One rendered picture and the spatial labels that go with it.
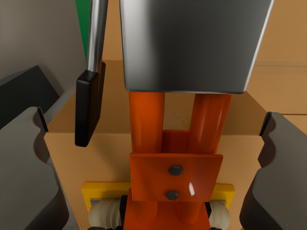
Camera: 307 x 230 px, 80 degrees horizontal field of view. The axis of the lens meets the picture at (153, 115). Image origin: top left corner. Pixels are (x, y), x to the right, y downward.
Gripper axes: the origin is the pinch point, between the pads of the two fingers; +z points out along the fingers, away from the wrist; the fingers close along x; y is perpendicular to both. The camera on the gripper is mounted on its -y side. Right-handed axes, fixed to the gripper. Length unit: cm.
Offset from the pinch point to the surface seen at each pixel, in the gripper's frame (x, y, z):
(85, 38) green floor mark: -41, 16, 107
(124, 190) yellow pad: -4.8, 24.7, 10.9
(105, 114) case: -8.6, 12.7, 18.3
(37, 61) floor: -74, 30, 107
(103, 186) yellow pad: -8.9, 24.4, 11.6
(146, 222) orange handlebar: -0.4, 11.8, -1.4
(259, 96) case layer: 41, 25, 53
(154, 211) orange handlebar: 0.3, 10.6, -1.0
